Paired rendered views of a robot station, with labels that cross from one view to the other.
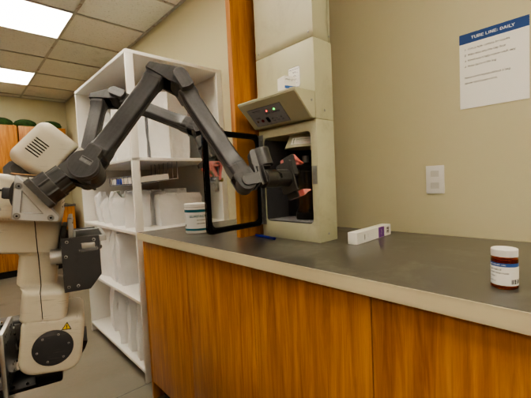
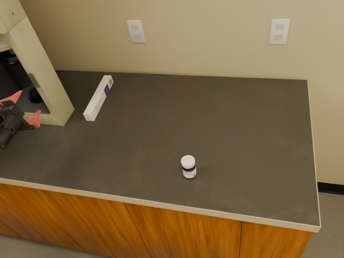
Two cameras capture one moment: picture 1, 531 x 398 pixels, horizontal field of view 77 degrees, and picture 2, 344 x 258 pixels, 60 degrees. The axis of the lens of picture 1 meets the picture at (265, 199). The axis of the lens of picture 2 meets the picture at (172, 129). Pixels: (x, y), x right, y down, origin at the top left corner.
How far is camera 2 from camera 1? 72 cm
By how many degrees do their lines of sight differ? 49
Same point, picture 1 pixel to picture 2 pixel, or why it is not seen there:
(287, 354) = (75, 214)
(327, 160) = (39, 60)
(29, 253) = not seen: outside the picture
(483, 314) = (181, 209)
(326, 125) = (22, 27)
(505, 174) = (185, 28)
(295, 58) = not seen: outside the picture
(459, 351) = (172, 212)
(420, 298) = (149, 203)
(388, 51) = not seen: outside the picture
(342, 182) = (54, 30)
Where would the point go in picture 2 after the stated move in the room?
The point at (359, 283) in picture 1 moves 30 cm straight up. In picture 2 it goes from (111, 197) to (83, 145)
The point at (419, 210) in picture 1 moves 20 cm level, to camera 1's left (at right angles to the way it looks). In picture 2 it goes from (129, 54) to (93, 71)
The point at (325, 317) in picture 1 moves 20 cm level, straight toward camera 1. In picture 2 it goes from (94, 201) to (107, 245)
